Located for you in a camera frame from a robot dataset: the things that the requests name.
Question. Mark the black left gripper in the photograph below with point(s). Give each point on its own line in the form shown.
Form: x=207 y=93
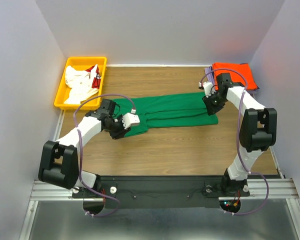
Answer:
x=121 y=133

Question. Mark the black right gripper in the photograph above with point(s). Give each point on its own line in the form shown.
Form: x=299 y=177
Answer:
x=211 y=109

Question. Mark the green t shirt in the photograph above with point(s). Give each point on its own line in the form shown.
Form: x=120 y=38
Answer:
x=174 y=110

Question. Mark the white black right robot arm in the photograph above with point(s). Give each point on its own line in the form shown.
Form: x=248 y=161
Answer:
x=256 y=128

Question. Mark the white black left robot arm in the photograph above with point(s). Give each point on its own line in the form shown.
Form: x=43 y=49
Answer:
x=60 y=163

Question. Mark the folded purple t shirt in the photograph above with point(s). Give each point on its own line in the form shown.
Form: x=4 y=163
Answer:
x=211 y=74

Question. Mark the folded orange t shirt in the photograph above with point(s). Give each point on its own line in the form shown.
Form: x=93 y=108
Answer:
x=239 y=73

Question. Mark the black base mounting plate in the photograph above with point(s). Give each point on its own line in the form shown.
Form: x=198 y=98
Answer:
x=162 y=192

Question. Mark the white t shirt red print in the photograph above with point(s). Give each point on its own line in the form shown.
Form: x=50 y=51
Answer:
x=83 y=84

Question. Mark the yellow plastic bin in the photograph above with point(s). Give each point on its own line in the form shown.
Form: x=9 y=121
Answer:
x=80 y=63

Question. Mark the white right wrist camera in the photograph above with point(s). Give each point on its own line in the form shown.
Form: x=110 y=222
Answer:
x=206 y=87

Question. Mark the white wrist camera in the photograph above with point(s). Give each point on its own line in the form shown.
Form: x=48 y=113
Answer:
x=130 y=119
x=206 y=87

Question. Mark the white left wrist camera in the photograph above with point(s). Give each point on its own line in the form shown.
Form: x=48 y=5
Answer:
x=130 y=119

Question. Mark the aluminium frame rail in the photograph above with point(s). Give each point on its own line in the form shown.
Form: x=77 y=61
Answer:
x=280 y=188

